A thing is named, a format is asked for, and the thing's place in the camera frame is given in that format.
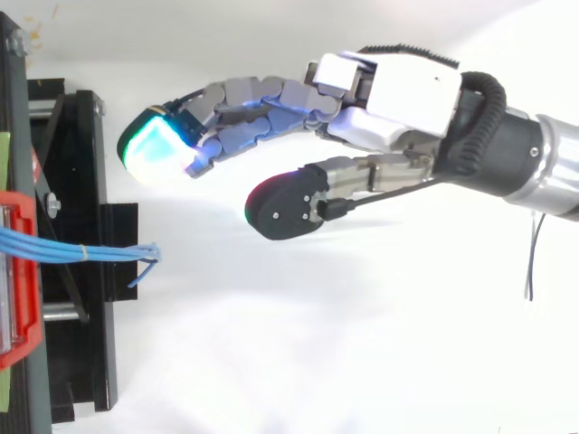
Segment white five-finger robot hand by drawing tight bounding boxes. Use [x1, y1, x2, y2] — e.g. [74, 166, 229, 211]
[116, 42, 463, 242]

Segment thin black cable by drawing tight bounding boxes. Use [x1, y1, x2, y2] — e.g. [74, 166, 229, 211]
[523, 210, 548, 303]
[316, 176, 447, 222]

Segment red plastic bin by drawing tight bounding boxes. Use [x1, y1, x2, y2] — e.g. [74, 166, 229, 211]
[0, 190, 45, 373]

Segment black stand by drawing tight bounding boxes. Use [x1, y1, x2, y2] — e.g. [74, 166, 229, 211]
[0, 11, 139, 434]

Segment blue cable bundle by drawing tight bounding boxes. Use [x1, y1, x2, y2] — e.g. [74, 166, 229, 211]
[0, 225, 163, 289]

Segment black coiled cable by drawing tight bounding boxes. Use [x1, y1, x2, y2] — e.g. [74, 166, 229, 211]
[445, 71, 508, 176]

